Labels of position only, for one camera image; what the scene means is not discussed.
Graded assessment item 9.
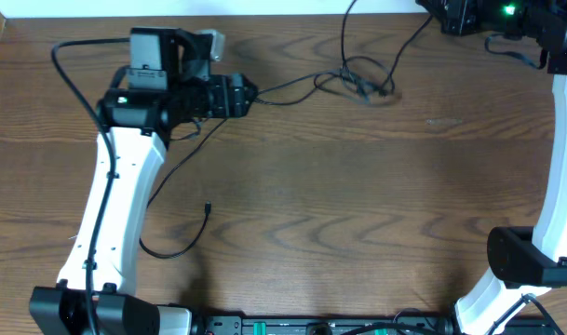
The long black USB cable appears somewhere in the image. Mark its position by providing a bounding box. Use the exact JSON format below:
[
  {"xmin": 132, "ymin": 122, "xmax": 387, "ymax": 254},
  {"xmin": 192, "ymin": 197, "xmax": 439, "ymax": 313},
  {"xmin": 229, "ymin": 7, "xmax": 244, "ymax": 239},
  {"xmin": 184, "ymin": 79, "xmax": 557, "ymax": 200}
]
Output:
[{"xmin": 138, "ymin": 69, "xmax": 396, "ymax": 260}]

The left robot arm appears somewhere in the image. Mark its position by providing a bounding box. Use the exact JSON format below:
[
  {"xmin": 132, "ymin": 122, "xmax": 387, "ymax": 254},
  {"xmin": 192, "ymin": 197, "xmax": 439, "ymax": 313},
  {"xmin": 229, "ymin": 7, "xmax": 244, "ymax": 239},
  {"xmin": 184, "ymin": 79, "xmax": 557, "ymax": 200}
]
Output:
[{"xmin": 29, "ymin": 27, "xmax": 258, "ymax": 334}]

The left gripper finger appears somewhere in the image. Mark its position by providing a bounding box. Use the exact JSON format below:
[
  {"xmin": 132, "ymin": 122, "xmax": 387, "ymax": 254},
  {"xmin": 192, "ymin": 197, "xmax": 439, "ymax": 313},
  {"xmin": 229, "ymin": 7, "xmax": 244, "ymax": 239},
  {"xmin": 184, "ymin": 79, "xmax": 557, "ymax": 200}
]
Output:
[
  {"xmin": 242, "ymin": 75, "xmax": 259, "ymax": 98},
  {"xmin": 241, "ymin": 95, "xmax": 257, "ymax": 114}
]

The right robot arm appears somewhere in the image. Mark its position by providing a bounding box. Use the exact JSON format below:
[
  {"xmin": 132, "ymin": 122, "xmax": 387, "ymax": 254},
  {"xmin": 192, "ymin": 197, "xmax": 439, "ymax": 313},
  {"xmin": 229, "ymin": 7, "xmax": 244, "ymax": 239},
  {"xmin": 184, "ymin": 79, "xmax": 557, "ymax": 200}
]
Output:
[{"xmin": 421, "ymin": 0, "xmax": 567, "ymax": 334}]

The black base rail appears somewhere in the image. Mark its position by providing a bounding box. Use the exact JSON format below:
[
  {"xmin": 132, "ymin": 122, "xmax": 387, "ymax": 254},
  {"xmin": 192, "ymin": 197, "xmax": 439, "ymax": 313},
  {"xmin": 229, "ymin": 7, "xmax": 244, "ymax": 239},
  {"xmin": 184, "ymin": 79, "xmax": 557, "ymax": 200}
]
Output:
[{"xmin": 189, "ymin": 312, "xmax": 555, "ymax": 335}]

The short black USB cable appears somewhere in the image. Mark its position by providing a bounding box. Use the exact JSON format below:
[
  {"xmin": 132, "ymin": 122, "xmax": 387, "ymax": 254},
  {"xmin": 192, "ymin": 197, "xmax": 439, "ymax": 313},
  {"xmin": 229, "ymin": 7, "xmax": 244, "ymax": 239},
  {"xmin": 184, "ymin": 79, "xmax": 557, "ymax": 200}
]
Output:
[{"xmin": 312, "ymin": 0, "xmax": 434, "ymax": 106}]

